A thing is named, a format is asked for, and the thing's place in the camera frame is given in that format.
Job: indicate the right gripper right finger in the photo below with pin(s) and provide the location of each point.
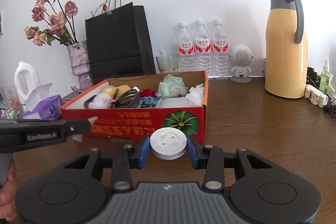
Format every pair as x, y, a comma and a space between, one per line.
195, 153

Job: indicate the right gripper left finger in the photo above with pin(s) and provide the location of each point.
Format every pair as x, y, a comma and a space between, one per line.
142, 152

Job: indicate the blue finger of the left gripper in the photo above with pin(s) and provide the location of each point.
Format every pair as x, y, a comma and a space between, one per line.
75, 127

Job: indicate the small plastic sachet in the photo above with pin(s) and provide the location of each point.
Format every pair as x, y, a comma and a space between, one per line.
79, 137

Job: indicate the white round lid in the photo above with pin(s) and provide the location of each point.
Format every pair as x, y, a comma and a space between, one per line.
168, 143

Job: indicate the yellow white plush sheep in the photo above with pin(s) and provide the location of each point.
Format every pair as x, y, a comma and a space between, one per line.
105, 98

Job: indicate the blue patterned packet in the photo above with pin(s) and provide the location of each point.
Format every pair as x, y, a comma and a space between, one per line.
149, 102

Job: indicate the white cotton swab container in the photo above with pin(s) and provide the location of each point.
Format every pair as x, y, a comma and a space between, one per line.
174, 102

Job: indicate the white tissue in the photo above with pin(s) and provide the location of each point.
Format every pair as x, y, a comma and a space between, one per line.
196, 95

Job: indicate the iridescent plastic bag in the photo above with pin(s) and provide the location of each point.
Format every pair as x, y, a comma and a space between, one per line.
171, 87

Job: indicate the person left hand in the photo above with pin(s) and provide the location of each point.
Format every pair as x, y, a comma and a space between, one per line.
8, 210

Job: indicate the purple tissue pack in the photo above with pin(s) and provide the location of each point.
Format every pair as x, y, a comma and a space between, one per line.
41, 104

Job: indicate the red orange cardboard box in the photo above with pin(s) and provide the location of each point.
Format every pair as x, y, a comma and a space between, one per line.
134, 123

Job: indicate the white detergent jug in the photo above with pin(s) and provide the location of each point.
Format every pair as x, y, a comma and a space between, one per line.
26, 79

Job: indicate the purple textured vase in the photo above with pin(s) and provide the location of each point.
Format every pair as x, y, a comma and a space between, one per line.
79, 60

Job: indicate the clear glass cup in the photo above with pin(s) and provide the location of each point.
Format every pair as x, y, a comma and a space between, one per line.
167, 62

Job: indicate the right water bottle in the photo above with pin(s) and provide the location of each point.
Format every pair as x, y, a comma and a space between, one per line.
220, 50

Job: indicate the water bottle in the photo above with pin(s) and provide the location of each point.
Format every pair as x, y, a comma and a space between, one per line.
220, 50
203, 47
186, 48

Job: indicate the black paper bag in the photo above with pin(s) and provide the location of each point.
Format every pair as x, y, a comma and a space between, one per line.
119, 44

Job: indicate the dried pink flowers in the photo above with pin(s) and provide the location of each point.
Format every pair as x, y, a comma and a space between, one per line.
59, 20

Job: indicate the white robot speaker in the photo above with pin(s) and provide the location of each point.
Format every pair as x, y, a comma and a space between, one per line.
241, 56

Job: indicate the middle water bottle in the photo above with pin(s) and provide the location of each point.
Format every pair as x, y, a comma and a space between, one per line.
203, 47

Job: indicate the left water bottle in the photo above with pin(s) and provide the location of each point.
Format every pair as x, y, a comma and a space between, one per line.
186, 48

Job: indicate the yellow thermos jug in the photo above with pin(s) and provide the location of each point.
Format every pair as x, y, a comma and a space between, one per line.
286, 49

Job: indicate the white power strip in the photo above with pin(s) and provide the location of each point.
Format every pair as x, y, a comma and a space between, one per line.
315, 96

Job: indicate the green spray bottle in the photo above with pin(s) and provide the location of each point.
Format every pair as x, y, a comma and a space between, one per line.
325, 77

